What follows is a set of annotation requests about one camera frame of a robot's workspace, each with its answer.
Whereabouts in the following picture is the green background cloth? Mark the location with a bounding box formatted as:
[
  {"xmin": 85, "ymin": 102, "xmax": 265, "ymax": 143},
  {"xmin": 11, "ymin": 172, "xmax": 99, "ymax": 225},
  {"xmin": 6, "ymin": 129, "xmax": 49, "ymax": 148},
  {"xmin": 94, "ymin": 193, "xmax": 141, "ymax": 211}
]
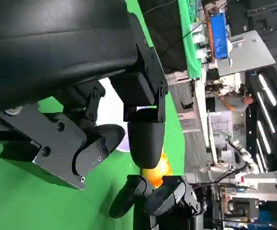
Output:
[{"xmin": 178, "ymin": 0, "xmax": 203, "ymax": 80}]

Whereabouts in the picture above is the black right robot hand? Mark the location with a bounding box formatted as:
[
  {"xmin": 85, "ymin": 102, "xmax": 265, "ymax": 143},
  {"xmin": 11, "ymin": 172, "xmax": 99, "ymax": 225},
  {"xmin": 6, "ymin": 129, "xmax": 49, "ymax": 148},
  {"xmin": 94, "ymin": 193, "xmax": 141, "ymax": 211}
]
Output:
[{"xmin": 108, "ymin": 174, "xmax": 208, "ymax": 230}]

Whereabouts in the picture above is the blue box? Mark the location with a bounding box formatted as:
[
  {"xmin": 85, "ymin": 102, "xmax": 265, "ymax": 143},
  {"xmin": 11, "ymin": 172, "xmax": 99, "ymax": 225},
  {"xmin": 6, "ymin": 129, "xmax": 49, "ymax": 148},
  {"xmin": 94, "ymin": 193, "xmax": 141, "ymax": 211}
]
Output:
[{"xmin": 210, "ymin": 13, "xmax": 231, "ymax": 59}]

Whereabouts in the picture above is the grey panel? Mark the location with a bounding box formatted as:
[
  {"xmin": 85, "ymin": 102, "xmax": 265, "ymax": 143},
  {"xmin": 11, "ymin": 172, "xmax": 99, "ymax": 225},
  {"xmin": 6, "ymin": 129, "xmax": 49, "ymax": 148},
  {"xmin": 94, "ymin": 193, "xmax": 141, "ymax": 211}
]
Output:
[{"xmin": 217, "ymin": 30, "xmax": 276, "ymax": 77}]

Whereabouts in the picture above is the black backdrop cloth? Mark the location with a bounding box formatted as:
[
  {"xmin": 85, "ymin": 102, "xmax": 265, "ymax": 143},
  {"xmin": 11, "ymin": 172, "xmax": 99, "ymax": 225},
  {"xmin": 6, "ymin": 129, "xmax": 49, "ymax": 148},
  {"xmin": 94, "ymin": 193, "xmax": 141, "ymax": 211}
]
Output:
[{"xmin": 138, "ymin": 0, "xmax": 189, "ymax": 72}]

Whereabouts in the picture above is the person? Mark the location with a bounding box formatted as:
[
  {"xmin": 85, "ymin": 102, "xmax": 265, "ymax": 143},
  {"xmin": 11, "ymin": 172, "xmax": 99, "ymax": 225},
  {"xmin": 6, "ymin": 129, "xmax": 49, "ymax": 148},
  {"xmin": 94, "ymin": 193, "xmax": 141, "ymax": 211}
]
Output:
[{"xmin": 205, "ymin": 92, "xmax": 254, "ymax": 113}]

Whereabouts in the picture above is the lilac plate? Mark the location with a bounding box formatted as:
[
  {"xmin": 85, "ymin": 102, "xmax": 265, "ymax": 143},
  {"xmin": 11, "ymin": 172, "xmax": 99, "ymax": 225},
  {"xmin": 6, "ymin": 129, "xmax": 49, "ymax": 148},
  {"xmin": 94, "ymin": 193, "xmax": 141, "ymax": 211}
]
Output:
[{"xmin": 96, "ymin": 76, "xmax": 131, "ymax": 154}]

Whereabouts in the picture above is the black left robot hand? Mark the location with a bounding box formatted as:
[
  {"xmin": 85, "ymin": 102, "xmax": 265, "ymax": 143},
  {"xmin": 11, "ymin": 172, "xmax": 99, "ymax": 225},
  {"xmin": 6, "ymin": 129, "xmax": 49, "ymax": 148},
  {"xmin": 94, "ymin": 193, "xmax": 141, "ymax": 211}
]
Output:
[{"xmin": 0, "ymin": 0, "xmax": 169, "ymax": 191}]

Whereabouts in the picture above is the green table cloth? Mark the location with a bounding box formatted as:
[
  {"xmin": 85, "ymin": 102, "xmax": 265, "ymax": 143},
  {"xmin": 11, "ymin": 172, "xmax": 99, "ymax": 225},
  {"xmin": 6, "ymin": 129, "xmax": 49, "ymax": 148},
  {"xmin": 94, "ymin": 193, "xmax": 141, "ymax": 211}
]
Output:
[{"xmin": 0, "ymin": 0, "xmax": 186, "ymax": 230}]

